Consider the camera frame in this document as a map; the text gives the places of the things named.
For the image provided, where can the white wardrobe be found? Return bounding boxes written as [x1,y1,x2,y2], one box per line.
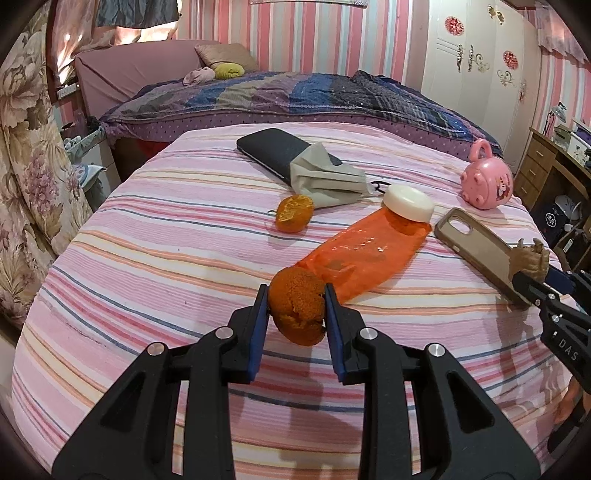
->
[422,0,543,162]

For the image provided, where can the yellow-green cloth bundle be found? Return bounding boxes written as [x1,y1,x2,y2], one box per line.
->
[212,62,245,80]

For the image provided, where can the floral curtain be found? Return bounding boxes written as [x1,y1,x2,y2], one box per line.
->
[0,0,95,333]

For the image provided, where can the pink bed headboard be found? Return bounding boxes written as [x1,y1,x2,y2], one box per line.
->
[74,39,222,121]

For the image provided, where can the beige phone case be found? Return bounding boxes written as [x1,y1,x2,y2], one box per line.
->
[434,208,532,308]

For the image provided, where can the pink striped blanket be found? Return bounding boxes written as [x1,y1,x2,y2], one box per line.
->
[9,121,583,480]

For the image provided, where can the beige pillow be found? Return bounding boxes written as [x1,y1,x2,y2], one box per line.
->
[194,43,259,72]

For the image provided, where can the wooden desk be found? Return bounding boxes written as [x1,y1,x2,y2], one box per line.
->
[512,127,591,273]

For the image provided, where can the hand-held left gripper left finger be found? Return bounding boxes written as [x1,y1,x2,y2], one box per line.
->
[52,284,271,480]

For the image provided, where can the pink sheer curtain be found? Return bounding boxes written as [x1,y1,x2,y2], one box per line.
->
[46,0,181,88]

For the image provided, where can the pink valance curtain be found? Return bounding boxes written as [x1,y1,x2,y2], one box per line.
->
[533,0,591,70]

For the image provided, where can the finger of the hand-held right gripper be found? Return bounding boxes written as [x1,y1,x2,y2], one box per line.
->
[547,268,591,302]
[510,270,562,320]

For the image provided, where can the purple dotted bed skirt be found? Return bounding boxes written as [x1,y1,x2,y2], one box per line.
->
[104,117,502,160]

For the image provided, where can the orange tangerine peel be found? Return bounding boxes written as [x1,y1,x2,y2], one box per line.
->
[275,195,315,233]
[268,268,328,346]

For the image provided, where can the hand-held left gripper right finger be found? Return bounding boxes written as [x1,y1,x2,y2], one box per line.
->
[323,282,542,480]

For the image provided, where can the white box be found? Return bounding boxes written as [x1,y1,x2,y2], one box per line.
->
[569,134,591,162]

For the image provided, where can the white helmet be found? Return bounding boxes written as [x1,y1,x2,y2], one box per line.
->
[554,195,583,217]

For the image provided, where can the dark grey curtain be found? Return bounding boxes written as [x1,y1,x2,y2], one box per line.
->
[95,0,181,29]

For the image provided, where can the person's right hand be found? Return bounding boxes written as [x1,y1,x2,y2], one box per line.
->
[556,376,591,428]

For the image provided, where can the orange plastic bag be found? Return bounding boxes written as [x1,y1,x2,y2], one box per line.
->
[294,208,432,301]

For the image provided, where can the desk lamp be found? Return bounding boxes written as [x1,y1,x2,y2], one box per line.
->
[547,102,570,139]

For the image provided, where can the grey face mask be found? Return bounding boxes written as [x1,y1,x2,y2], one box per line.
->
[288,142,389,210]

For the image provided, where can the black bag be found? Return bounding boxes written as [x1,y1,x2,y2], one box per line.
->
[531,198,573,245]

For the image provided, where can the plaid purple blue blanket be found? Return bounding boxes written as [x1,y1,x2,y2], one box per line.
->
[99,70,504,153]

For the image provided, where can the brown paper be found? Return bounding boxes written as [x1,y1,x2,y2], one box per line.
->
[508,239,551,282]

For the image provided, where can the white round lid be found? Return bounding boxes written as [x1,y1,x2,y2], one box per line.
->
[383,185,435,223]

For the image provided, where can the pink piggy bank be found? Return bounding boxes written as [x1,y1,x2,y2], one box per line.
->
[460,139,514,210]

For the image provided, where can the pink cloth bundle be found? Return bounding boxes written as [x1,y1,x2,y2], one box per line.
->
[182,66,217,87]

